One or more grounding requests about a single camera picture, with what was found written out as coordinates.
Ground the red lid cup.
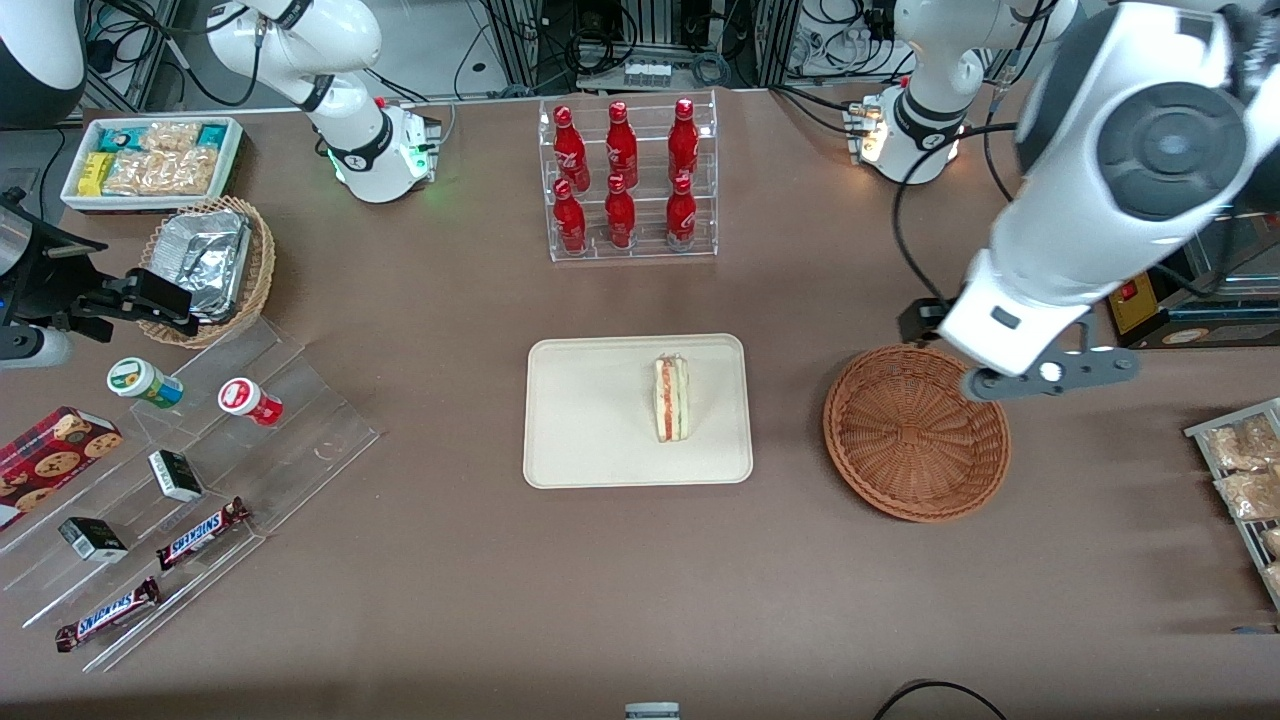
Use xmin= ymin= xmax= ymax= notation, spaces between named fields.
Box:
xmin=217 ymin=377 xmax=285 ymax=428

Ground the red cookie box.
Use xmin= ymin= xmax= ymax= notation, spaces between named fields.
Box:
xmin=0 ymin=405 xmax=124 ymax=532

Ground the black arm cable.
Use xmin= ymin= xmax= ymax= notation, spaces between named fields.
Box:
xmin=891 ymin=120 xmax=1023 ymax=303

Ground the red cola bottle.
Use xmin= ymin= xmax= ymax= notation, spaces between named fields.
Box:
xmin=665 ymin=174 xmax=699 ymax=249
xmin=552 ymin=180 xmax=589 ymax=254
xmin=668 ymin=98 xmax=701 ymax=184
xmin=553 ymin=105 xmax=590 ymax=192
xmin=605 ymin=101 xmax=640 ymax=189
xmin=604 ymin=175 xmax=638 ymax=250

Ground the clear acrylic stepped shelf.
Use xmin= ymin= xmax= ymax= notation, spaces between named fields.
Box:
xmin=0 ymin=314 xmax=382 ymax=673

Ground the clear acrylic bottle rack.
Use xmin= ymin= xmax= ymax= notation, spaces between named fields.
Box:
xmin=538 ymin=90 xmax=719 ymax=264

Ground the small clear cracker bag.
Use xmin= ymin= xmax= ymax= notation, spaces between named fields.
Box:
xmin=140 ymin=121 xmax=202 ymax=154

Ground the silver foil packet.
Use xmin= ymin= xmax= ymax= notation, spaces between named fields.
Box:
xmin=150 ymin=209 xmax=252 ymax=324

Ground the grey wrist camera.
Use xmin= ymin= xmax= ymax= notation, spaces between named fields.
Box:
xmin=0 ymin=328 xmax=75 ymax=371
xmin=962 ymin=347 xmax=1142 ymax=404

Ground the snickers bar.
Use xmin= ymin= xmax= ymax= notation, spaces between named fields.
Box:
xmin=154 ymin=496 xmax=252 ymax=572
xmin=54 ymin=576 xmax=163 ymax=654

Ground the black food warmer machine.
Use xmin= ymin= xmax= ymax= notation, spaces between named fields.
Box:
xmin=1104 ymin=205 xmax=1280 ymax=351

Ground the large clear cracker bag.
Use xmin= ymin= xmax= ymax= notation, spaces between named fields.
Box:
xmin=103 ymin=147 xmax=219 ymax=198

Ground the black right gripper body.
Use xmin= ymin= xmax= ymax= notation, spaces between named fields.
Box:
xmin=0 ymin=190 xmax=111 ymax=346

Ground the green lid cup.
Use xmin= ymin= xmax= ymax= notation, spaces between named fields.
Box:
xmin=106 ymin=357 xmax=185 ymax=410

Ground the brown round wicker basket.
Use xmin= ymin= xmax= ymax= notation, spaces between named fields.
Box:
xmin=823 ymin=345 xmax=1012 ymax=524

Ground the triangle sandwich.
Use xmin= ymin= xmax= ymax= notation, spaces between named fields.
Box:
xmin=653 ymin=351 xmax=692 ymax=445

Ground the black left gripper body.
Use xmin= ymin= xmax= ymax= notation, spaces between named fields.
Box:
xmin=897 ymin=297 xmax=957 ymax=347

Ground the cream plastic tray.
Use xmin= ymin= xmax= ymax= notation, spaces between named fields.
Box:
xmin=523 ymin=334 xmax=754 ymax=490

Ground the small black box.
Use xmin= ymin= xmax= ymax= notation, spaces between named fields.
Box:
xmin=147 ymin=449 xmax=204 ymax=504
xmin=57 ymin=516 xmax=130 ymax=564

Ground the tan wicker basket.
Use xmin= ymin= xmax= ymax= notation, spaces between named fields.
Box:
xmin=138 ymin=196 xmax=277 ymax=350

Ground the black floor cable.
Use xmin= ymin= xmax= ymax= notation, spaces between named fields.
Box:
xmin=871 ymin=679 xmax=1011 ymax=720

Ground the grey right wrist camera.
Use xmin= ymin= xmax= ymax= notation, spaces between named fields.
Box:
xmin=0 ymin=328 xmax=75 ymax=371

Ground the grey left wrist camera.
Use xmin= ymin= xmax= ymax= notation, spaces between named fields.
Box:
xmin=962 ymin=347 xmax=1142 ymax=404

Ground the grey wire rack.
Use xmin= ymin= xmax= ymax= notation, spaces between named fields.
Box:
xmin=1184 ymin=397 xmax=1280 ymax=613

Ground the white rectangular snack bin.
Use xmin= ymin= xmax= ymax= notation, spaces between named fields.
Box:
xmin=60 ymin=116 xmax=245 ymax=214

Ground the clear nut snack bag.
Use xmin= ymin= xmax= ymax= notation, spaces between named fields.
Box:
xmin=1203 ymin=414 xmax=1280 ymax=472
xmin=1214 ymin=469 xmax=1280 ymax=522

